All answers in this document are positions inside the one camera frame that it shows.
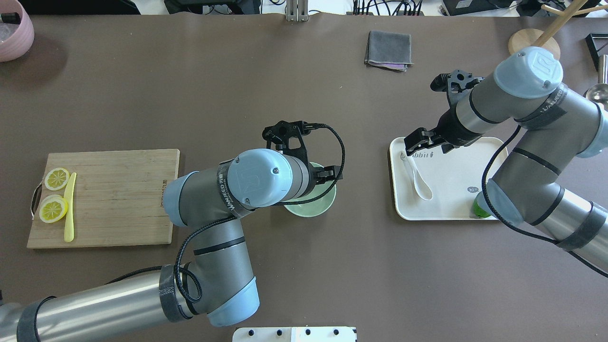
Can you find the white ceramic spoon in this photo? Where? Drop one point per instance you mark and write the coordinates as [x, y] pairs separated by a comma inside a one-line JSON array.
[[420, 185]]

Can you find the green lime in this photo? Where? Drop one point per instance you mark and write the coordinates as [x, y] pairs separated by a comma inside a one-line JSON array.
[[480, 209]]

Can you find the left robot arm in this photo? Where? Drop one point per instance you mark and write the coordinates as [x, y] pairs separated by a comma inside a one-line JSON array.
[[211, 274]]

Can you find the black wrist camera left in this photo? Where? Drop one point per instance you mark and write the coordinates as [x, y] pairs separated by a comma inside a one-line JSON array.
[[281, 133]]

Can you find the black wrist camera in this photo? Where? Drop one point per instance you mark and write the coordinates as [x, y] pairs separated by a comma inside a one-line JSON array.
[[455, 84], [281, 133]]

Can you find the yellow plastic knife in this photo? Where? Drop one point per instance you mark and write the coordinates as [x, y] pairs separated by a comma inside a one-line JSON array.
[[69, 231]]

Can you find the lemon slice handle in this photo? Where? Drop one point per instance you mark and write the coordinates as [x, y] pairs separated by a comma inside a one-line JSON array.
[[53, 208], [56, 179]]

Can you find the cream rabbit tray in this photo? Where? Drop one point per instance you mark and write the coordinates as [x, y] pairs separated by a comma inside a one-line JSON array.
[[454, 178]]

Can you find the wooden mug tree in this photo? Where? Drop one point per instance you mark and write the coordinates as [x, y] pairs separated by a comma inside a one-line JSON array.
[[544, 38]]

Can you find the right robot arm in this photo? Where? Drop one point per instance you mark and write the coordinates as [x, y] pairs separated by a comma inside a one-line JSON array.
[[559, 125]]

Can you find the lemon slice near handle top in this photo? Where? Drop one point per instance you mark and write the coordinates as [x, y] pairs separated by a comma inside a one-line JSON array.
[[56, 179]]

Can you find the grey folded cloth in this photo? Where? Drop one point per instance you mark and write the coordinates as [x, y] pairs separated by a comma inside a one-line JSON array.
[[389, 50]]

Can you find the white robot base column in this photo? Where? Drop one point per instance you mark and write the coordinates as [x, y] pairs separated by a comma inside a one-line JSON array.
[[296, 334]]

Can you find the lemon slice near handle bottom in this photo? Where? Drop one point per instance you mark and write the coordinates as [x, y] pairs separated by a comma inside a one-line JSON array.
[[53, 208]]

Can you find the wooden cutting board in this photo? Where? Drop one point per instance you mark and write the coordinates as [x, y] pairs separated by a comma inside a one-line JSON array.
[[117, 199]]

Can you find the metal scoop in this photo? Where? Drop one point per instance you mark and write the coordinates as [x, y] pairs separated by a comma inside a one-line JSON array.
[[598, 93]]

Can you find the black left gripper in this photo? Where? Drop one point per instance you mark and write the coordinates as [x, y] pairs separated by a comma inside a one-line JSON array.
[[315, 174]]

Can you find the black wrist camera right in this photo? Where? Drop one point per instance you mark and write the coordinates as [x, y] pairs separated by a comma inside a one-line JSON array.
[[455, 84]]

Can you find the light green ceramic bowl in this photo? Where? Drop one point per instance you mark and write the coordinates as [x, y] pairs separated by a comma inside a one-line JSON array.
[[317, 207]]

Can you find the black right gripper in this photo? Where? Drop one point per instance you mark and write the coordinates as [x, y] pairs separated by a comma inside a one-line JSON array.
[[452, 131]]

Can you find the pink ribbed bowl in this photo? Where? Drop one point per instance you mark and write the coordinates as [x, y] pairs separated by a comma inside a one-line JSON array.
[[16, 39]]

